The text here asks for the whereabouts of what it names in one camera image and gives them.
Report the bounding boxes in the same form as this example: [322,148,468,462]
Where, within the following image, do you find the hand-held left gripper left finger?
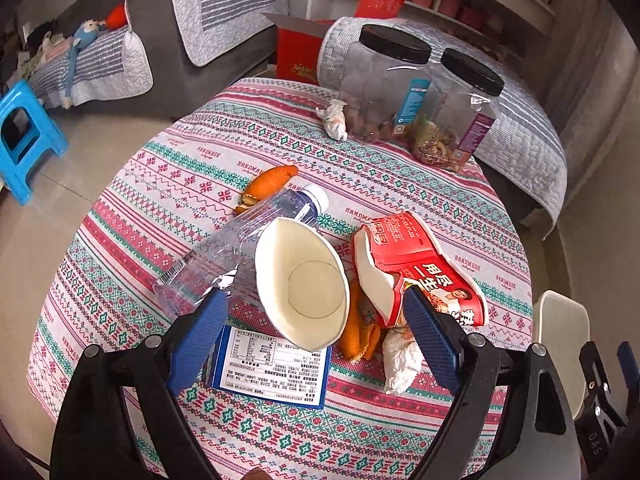
[50,287,231,480]

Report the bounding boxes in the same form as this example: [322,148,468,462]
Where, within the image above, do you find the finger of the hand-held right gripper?
[616,341,640,386]
[579,342,628,428]

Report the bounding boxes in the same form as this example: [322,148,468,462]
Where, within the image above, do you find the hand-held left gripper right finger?
[402,284,583,480]

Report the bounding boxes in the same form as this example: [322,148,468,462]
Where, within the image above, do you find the large white tissue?
[382,325,426,396]

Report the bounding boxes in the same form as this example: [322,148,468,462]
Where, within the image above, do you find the white trash bin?
[532,290,591,421]

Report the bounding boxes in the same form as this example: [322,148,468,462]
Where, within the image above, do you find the orange peel pieces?
[337,277,386,361]

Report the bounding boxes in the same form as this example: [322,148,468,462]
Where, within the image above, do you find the blue white cardboard box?
[202,325,333,411]

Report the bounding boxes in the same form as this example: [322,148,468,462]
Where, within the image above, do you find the torn red paper bowl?
[352,211,488,331]

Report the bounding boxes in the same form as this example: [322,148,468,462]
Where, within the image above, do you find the clear plastic water bottle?
[152,183,330,318]

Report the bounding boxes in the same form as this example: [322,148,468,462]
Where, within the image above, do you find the crushed white paper cup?
[254,217,351,353]

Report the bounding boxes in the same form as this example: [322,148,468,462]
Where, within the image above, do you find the curled orange peel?
[237,164,299,216]

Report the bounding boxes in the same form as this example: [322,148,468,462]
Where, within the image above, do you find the small white tissue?
[316,99,349,142]

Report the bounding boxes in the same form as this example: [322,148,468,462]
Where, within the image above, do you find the patterned red green tablecloth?
[25,77,533,480]

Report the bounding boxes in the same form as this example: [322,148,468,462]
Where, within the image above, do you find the purple label plastic jar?
[411,48,505,173]

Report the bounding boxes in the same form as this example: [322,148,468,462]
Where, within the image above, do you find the striped quilted bed cover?
[317,16,568,238]

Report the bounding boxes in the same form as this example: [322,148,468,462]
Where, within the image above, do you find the blue label plastic jar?
[340,24,433,143]

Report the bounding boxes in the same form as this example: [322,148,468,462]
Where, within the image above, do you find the striped quilted seat cover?
[27,27,153,108]

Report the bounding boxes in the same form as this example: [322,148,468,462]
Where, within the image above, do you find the blue plastic stool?
[0,80,70,206]

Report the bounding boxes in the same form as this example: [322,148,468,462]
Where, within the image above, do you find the red cardboard box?
[260,12,338,83]

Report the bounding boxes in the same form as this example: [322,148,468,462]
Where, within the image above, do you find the dark grey sofa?
[0,0,291,121]

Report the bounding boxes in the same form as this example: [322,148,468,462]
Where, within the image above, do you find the blue plush toy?
[62,19,108,110]

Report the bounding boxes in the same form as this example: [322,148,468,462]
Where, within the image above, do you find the striped quilted armrest cover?
[177,0,291,68]

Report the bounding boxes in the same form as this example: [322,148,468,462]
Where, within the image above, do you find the orange plush cushion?
[105,0,131,28]

